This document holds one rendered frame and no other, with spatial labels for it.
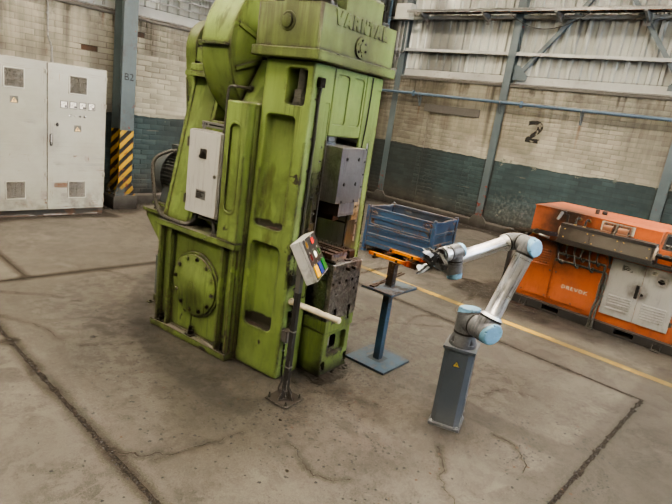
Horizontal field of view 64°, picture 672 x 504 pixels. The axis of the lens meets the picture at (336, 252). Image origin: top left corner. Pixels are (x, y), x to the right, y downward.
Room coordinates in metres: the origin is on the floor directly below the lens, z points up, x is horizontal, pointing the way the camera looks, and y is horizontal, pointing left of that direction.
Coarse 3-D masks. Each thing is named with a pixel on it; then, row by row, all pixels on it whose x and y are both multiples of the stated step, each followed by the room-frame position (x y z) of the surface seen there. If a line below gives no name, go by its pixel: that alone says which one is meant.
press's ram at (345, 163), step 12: (336, 144) 4.08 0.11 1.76; (336, 156) 3.82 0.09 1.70; (348, 156) 3.86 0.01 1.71; (360, 156) 3.99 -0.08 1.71; (324, 168) 3.87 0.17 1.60; (336, 168) 3.81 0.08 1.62; (348, 168) 3.88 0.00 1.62; (360, 168) 4.01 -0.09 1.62; (324, 180) 3.86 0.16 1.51; (336, 180) 3.80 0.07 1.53; (348, 180) 3.90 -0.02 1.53; (360, 180) 4.03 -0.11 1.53; (324, 192) 3.85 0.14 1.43; (336, 192) 3.80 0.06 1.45; (348, 192) 3.92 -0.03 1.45
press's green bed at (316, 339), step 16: (304, 320) 3.89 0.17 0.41; (320, 320) 3.81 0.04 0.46; (304, 336) 3.89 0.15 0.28; (320, 336) 3.80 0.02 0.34; (336, 336) 4.01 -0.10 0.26; (304, 352) 3.87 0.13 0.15; (320, 352) 3.79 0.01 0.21; (336, 352) 3.96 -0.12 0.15; (304, 368) 3.86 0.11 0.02; (320, 368) 3.81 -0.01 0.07
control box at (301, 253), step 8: (312, 232) 3.54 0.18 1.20; (296, 240) 3.37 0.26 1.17; (304, 240) 3.30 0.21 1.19; (312, 240) 3.45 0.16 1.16; (296, 248) 3.24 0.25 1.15; (304, 248) 3.24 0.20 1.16; (312, 248) 3.39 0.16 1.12; (296, 256) 3.24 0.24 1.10; (304, 256) 3.23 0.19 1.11; (320, 256) 3.48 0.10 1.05; (304, 264) 3.23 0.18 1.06; (312, 264) 3.26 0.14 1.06; (304, 272) 3.23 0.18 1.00; (312, 272) 3.22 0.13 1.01; (304, 280) 3.23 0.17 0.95; (312, 280) 3.22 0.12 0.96
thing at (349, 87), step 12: (336, 72) 3.87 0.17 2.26; (348, 72) 3.99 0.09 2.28; (360, 72) 4.12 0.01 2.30; (336, 84) 3.88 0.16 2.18; (348, 84) 4.02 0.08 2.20; (360, 84) 4.15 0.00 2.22; (336, 96) 3.91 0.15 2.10; (348, 96) 4.02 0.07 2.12; (360, 96) 4.17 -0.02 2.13; (336, 108) 3.93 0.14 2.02; (348, 108) 4.04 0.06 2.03; (360, 108) 4.18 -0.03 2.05; (336, 120) 3.95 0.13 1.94; (348, 120) 4.07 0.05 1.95; (360, 120) 4.19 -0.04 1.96; (336, 132) 3.95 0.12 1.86; (348, 132) 4.07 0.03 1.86
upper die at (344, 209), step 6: (324, 204) 3.91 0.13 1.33; (330, 204) 3.88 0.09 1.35; (336, 204) 3.85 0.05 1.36; (342, 204) 3.87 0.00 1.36; (348, 204) 3.94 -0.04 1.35; (318, 210) 3.93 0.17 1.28; (324, 210) 3.90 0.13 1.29; (330, 210) 3.87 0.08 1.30; (336, 210) 3.84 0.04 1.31; (342, 210) 3.88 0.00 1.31; (348, 210) 3.95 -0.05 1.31; (336, 216) 3.84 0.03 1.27
